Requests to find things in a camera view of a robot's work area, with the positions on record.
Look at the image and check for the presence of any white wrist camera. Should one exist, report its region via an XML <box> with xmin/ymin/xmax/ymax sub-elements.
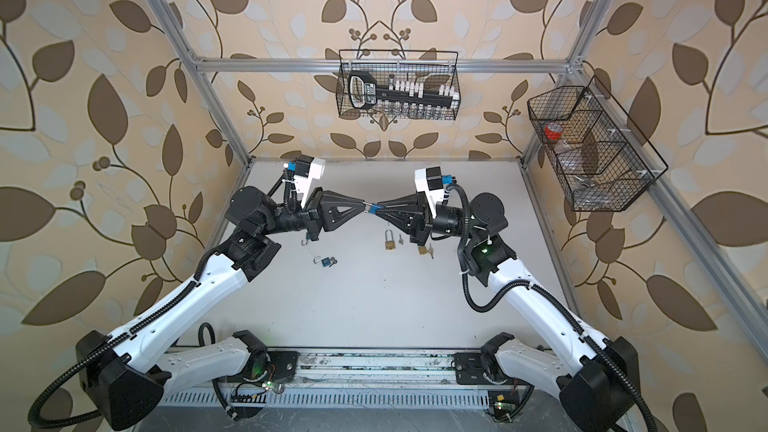
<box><xmin>414</xmin><ymin>166</ymin><xmax>456</xmax><ymax>219</ymax></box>
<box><xmin>283</xmin><ymin>155</ymin><xmax>326</xmax><ymax>209</ymax></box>

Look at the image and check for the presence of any side black wire basket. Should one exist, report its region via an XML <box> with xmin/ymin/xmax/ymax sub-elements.
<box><xmin>527</xmin><ymin>77</ymin><xmax>668</xmax><ymax>212</ymax></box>

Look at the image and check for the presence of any large brass padlock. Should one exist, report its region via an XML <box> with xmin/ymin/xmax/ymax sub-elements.
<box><xmin>385</xmin><ymin>229</ymin><xmax>396</xmax><ymax>250</ymax></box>

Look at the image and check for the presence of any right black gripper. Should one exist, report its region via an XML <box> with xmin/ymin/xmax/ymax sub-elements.
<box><xmin>379</xmin><ymin>192</ymin><xmax>477</xmax><ymax>250</ymax></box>

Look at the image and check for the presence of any black socket tool set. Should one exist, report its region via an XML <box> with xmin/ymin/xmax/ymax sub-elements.
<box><xmin>346</xmin><ymin>71</ymin><xmax>461</xmax><ymax>110</ymax></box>

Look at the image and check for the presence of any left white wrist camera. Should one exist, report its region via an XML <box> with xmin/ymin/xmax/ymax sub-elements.
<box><xmin>283</xmin><ymin>155</ymin><xmax>326</xmax><ymax>209</ymax></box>

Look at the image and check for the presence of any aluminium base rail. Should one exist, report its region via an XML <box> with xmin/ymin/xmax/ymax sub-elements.
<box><xmin>155</xmin><ymin>346</ymin><xmax>625</xmax><ymax>412</ymax></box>

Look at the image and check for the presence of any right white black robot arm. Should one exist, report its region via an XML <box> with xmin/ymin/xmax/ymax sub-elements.
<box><xmin>371</xmin><ymin>183</ymin><xmax>659</xmax><ymax>431</ymax></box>

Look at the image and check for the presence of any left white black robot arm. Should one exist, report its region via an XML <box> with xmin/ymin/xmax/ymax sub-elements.
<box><xmin>27</xmin><ymin>186</ymin><xmax>374</xmax><ymax>430</ymax></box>

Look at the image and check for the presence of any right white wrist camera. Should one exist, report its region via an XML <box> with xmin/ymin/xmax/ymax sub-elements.
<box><xmin>414</xmin><ymin>166</ymin><xmax>456</xmax><ymax>219</ymax></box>

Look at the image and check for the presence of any back black wire basket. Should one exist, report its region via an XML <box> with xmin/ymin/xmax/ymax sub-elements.
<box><xmin>336</xmin><ymin>47</ymin><xmax>462</xmax><ymax>121</ymax></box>

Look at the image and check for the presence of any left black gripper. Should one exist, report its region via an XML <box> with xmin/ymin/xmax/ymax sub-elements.
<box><xmin>254</xmin><ymin>186</ymin><xmax>359</xmax><ymax>246</ymax></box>

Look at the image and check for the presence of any blue padlock with keys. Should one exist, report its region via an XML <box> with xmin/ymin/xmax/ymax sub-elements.
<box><xmin>313</xmin><ymin>256</ymin><xmax>337</xmax><ymax>267</ymax></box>

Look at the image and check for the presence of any red item in basket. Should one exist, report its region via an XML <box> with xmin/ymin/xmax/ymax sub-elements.
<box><xmin>543</xmin><ymin>122</ymin><xmax>564</xmax><ymax>142</ymax></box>

